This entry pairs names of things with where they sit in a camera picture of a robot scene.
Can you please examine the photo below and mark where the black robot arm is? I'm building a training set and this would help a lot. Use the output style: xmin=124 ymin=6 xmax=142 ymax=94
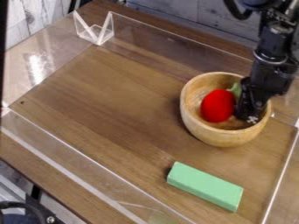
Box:
xmin=235 ymin=0 xmax=299 ymax=123

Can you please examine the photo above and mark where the black clamp with bolt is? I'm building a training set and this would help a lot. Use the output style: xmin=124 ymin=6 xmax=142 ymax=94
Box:
xmin=24 ymin=195 xmax=66 ymax=224

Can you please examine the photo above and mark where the green rectangular block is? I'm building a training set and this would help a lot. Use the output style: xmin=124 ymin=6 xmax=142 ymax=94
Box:
xmin=167 ymin=162 xmax=243 ymax=212

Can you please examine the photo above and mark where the wooden bowl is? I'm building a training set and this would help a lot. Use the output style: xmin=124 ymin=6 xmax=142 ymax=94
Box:
xmin=180 ymin=72 xmax=273 ymax=148

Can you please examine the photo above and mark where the red round plush tomato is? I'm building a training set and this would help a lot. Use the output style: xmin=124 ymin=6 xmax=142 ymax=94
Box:
xmin=200 ymin=82 xmax=241 ymax=123

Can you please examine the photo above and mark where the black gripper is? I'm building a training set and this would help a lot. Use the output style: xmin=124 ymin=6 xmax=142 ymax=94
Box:
xmin=235 ymin=52 xmax=299 ymax=124

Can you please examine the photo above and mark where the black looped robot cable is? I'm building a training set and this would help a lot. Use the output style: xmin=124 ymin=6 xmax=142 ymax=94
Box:
xmin=223 ymin=0 xmax=274 ymax=21

